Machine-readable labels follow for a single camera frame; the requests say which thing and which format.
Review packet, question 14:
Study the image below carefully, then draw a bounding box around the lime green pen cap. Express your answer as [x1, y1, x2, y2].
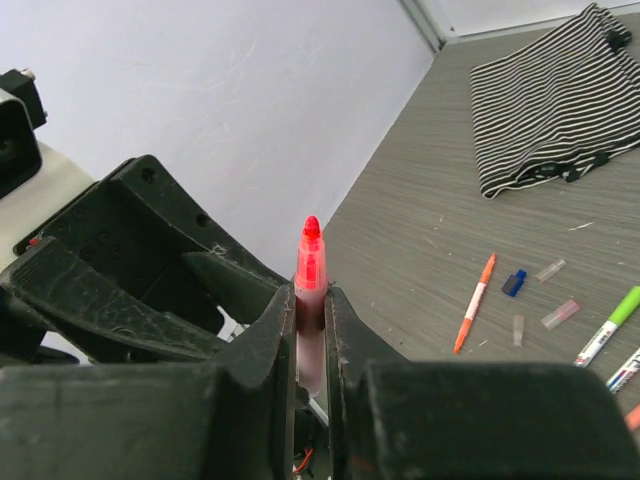
[608, 286, 640, 326]

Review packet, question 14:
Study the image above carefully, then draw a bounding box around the purple highlighter pen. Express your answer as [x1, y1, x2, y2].
[294, 216, 328, 397]

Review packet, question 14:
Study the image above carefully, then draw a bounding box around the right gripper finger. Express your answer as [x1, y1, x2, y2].
[1, 286, 295, 479]
[325, 288, 639, 479]

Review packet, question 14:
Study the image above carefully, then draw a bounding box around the white pen lime end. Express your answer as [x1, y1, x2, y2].
[573, 320, 619, 368]

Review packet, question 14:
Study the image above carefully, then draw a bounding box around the white marker green end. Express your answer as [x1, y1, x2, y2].
[606, 348, 640, 394]

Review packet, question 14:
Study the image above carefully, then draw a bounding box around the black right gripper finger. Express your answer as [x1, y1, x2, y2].
[1, 238, 230, 365]
[12, 153, 294, 346]

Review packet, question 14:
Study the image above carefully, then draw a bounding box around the salmon orange pen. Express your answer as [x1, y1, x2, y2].
[625, 404, 640, 432]

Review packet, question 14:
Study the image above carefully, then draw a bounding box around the small clear pen cap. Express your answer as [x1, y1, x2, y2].
[535, 259, 566, 283]

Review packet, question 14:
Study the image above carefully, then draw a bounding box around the clear pink pen cap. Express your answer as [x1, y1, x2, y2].
[541, 299, 581, 330]

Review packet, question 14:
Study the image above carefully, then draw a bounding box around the blue pen cap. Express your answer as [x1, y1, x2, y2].
[501, 269, 527, 298]

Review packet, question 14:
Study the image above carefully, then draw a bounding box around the clear orange pen cap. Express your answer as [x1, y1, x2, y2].
[513, 315, 525, 347]

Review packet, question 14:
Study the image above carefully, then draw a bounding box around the black white striped cloth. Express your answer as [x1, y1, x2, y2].
[470, 3, 639, 199]

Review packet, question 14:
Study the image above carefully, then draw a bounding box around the orange highlighter pen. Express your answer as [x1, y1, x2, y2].
[453, 253, 497, 354]

